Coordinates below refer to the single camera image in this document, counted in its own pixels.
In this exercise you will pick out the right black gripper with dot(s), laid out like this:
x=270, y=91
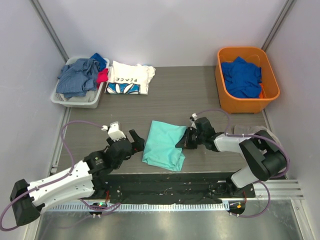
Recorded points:
x=191, y=137

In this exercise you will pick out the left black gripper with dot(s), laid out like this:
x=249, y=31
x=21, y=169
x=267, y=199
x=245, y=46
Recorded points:
x=132, y=144

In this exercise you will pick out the teal t shirt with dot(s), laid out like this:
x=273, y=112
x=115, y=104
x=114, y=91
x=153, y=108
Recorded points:
x=160, y=148

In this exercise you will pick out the white printed t shirt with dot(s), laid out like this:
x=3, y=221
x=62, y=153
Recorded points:
x=129, y=79

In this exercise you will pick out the white laundry basket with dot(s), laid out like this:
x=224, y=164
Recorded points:
x=58, y=98

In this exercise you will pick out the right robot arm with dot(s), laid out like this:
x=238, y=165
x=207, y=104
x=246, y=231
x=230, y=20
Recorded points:
x=263, y=156

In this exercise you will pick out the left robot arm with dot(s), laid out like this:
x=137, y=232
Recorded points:
x=86, y=179

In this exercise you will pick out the grey bucket hat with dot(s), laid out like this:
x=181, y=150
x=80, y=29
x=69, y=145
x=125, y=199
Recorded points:
x=243, y=129

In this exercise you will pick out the grey garment in basket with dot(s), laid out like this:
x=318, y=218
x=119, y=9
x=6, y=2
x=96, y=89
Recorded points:
x=88, y=98

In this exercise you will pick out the red garment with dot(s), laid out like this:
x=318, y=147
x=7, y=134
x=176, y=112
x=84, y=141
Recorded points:
x=102, y=76

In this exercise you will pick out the royal blue garment in tub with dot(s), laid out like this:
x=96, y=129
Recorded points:
x=242, y=79

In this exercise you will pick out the orange garment in tub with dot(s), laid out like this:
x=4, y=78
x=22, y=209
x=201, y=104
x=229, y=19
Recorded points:
x=262, y=94

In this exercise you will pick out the blue garment in basket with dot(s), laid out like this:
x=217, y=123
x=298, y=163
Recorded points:
x=102, y=63

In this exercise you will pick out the blue checked shirt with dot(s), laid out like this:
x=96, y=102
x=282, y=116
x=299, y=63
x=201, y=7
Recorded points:
x=76, y=79

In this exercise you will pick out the orange plastic tub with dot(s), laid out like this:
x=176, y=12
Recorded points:
x=253, y=55

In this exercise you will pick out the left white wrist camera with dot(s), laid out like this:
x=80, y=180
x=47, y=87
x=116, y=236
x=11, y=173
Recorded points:
x=114, y=131

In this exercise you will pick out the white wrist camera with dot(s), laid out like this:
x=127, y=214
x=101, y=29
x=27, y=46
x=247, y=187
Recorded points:
x=193, y=117
x=114, y=131

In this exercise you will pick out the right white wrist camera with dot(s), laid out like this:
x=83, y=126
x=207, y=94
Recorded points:
x=193, y=117

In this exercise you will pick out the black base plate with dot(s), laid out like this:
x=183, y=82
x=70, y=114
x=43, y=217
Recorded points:
x=171, y=188

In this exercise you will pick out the white slotted cable duct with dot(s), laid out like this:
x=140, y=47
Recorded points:
x=76, y=206

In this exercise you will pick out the aluminium rail frame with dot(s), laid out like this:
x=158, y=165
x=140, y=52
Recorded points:
x=281, y=189

